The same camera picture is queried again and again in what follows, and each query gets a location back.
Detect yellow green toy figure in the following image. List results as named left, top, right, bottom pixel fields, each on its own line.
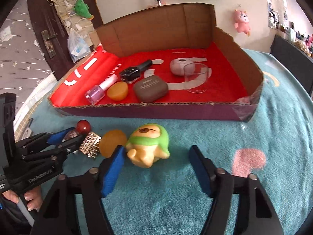
left=125, top=124, right=170, bottom=168

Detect black nail polish bottle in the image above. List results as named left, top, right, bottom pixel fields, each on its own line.
left=119, top=60, right=153, bottom=84

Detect teal fluffy blanket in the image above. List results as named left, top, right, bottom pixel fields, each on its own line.
left=14, top=47, right=313, bottom=235

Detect amber bowl-shaped soap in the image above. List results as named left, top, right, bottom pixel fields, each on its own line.
left=99, top=129, right=127, bottom=158

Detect dark brown door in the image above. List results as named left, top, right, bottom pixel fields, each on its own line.
left=27, top=0, right=103, bottom=80

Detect pink plush toy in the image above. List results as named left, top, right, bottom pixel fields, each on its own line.
left=234, top=10, right=251, bottom=36

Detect white plastic bag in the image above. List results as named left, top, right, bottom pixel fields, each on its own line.
left=67, top=29, right=91, bottom=63

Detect gold studded cylinder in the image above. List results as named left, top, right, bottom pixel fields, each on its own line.
left=79, top=132, right=101, bottom=159

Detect dark cluttered side table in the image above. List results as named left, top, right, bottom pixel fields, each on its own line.
left=271, top=24, right=313, bottom=97

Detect pink nail polish bottle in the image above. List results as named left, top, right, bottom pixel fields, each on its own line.
left=84, top=74, right=118, bottom=105

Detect glitter bottle red cap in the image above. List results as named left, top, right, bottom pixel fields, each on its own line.
left=62, top=120, right=91, bottom=142

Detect cardboard box red lining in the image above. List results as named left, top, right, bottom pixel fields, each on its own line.
left=49, top=3, right=264, bottom=121

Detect brown eye shadow case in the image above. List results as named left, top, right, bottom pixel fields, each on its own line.
left=133, top=75, right=169, bottom=103

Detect clear plastic cup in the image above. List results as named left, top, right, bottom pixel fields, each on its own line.
left=183, top=62, right=211, bottom=94

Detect orange round disc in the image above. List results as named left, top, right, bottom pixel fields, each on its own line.
left=107, top=81, right=128, bottom=101

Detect brass door handle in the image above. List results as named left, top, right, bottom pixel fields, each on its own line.
left=41, top=30, right=57, bottom=58

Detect left hand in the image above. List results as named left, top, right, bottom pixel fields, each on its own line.
left=2, top=186, right=43, bottom=211

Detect pink round device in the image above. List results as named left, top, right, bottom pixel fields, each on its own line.
left=170, top=58, right=195, bottom=76

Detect white square charger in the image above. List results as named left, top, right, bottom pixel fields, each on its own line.
left=21, top=127, right=32, bottom=139

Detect beige hanging organizer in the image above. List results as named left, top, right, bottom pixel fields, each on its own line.
left=48, top=0, right=95, bottom=47

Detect green plush toy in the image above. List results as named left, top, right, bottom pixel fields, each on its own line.
left=73, top=0, right=94, bottom=20

